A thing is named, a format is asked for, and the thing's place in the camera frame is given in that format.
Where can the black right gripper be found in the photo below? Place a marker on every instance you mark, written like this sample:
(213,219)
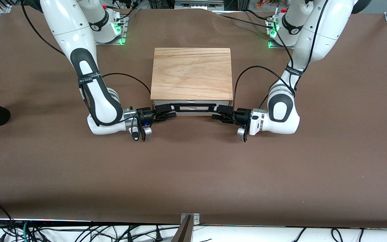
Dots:
(147,115)

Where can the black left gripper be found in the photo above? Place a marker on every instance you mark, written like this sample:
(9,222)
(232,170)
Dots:
(241,116)

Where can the wooden drawer with white front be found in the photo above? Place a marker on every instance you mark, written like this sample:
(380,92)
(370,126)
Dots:
(193,114)
(180,102)

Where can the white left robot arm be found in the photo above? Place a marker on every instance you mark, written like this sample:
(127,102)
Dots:
(314,37)

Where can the wooden drawer cabinet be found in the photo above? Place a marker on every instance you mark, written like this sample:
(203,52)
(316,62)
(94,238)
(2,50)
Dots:
(191,74)

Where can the brown paper table cover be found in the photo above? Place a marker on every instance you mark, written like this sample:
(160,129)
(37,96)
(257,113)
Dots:
(193,174)

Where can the small metal bracket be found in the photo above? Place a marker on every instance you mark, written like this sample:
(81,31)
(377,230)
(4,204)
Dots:
(197,219)

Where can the aluminium frame structure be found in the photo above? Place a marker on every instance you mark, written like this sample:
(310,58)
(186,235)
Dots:
(197,5)

